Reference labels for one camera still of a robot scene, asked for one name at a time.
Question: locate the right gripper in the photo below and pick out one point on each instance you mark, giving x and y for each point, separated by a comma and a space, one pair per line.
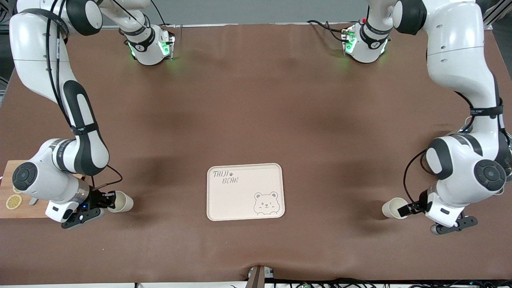
95, 198

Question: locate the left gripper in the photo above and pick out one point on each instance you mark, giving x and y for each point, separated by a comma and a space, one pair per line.
420, 200

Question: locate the white IKEA cup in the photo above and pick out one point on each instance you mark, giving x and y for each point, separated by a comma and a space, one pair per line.
124, 203
390, 210

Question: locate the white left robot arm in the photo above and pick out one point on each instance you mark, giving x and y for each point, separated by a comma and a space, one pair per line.
456, 48

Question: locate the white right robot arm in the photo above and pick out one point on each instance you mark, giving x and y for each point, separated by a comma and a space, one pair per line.
36, 60

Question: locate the grey plastic knife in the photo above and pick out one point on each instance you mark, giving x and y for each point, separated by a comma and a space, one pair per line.
32, 202

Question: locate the bamboo cutting board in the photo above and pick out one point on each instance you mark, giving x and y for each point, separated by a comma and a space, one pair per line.
24, 210

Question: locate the yellow lemon slice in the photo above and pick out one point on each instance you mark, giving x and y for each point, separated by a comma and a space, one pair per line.
14, 202
16, 190

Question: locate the beige bear print tray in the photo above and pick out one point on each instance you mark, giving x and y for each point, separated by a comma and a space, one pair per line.
240, 200

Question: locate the brown table cover mat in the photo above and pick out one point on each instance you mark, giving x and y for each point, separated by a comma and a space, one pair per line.
248, 248

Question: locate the aluminium frame post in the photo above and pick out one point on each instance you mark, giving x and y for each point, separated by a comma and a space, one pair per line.
491, 24
6, 12

